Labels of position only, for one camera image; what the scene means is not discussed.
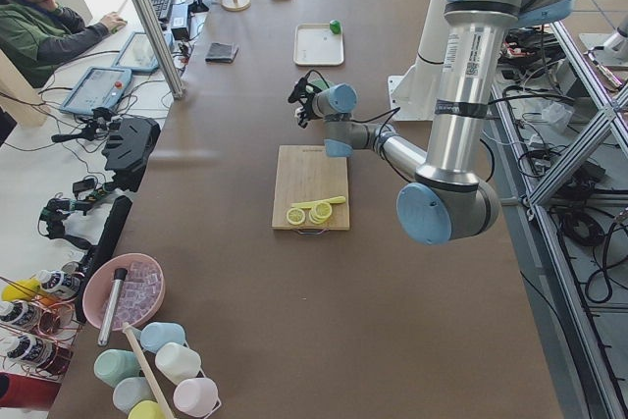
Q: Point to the metal muddler tube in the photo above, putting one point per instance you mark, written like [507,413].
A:
[119,278]

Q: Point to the yellow plastic cup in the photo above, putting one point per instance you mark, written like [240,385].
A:
[146,409]

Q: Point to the lower lemon slice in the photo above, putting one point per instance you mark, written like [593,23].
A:
[295,216]

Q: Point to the aluminium frame post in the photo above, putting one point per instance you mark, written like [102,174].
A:
[160,48]

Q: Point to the cream rabbit serving tray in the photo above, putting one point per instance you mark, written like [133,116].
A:
[317,45]

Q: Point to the yellow plastic knife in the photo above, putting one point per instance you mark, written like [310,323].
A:
[310,204]

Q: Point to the upper lemon slice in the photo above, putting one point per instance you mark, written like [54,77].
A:
[320,213]

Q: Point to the blue teach pendant tablet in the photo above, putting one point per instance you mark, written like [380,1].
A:
[99,87]

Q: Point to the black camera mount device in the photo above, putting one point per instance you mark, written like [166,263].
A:
[127,150]

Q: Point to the pale blue plastic cup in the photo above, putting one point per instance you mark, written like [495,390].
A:
[130,392]

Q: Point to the grey folded cloth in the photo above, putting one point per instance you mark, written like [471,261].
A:
[219,52]

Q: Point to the metal cutting board handle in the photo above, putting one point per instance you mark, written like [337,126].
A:
[310,232]

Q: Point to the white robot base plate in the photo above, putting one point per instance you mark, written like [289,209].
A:
[415,93]

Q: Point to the green plastic cup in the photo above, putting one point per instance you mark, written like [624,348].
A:
[114,365]

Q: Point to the pink plastic cup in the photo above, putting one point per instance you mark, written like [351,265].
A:
[197,397]

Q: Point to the wooden cup rack pole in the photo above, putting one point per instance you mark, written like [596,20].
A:
[147,371]

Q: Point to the wooden cutting board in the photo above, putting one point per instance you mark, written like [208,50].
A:
[306,173]

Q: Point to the person in green jacket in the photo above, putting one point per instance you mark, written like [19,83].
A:
[38,36]

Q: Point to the pink bowl of ice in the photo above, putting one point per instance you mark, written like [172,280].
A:
[142,294]

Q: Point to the green lime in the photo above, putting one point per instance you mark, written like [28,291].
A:
[335,27]

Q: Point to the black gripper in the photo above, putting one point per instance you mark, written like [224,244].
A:
[307,104]

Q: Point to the lemon slice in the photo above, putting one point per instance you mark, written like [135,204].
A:
[320,213]
[295,216]

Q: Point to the aluminium frame rail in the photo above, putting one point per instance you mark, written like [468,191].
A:
[558,132]

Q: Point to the white plastic cup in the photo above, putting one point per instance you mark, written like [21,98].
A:
[177,362]

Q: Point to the copper wire bottle rack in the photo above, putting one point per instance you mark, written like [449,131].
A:
[27,310]

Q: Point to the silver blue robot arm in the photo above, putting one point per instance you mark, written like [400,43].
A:
[443,199]

